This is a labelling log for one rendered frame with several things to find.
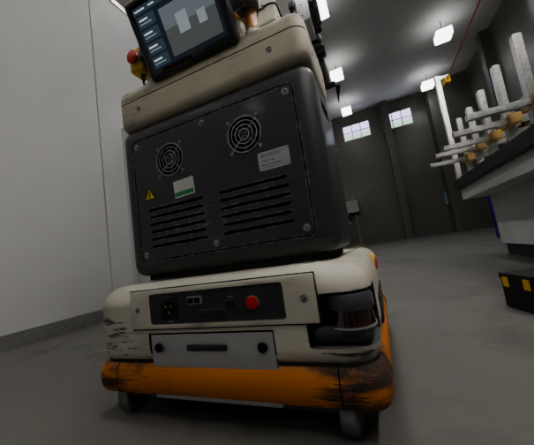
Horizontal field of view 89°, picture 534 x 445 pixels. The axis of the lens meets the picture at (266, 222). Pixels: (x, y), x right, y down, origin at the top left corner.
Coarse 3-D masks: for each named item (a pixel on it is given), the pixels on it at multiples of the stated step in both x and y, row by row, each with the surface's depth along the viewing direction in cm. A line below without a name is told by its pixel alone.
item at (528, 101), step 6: (510, 102) 123; (516, 102) 122; (522, 102) 121; (528, 102) 120; (492, 108) 125; (498, 108) 124; (504, 108) 124; (510, 108) 123; (516, 108) 123; (468, 114) 129; (474, 114) 128; (480, 114) 127; (486, 114) 126; (492, 114) 126; (498, 114) 127; (468, 120) 129; (474, 120) 130
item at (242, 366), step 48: (144, 288) 61; (336, 288) 43; (144, 336) 58; (192, 336) 53; (240, 336) 49; (288, 336) 45; (336, 336) 43; (384, 336) 55; (144, 384) 56; (192, 384) 52; (240, 384) 48; (288, 384) 45; (336, 384) 42; (384, 384) 40
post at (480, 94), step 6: (480, 90) 172; (480, 96) 172; (480, 102) 172; (486, 102) 170; (480, 108) 173; (486, 108) 170; (486, 120) 170; (486, 132) 171; (492, 144) 168; (492, 150) 168
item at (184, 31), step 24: (144, 0) 63; (168, 0) 62; (192, 0) 60; (216, 0) 59; (240, 0) 60; (144, 24) 65; (168, 24) 63; (192, 24) 62; (216, 24) 60; (144, 48) 67; (168, 48) 66; (192, 48) 64; (216, 48) 62; (168, 72) 68
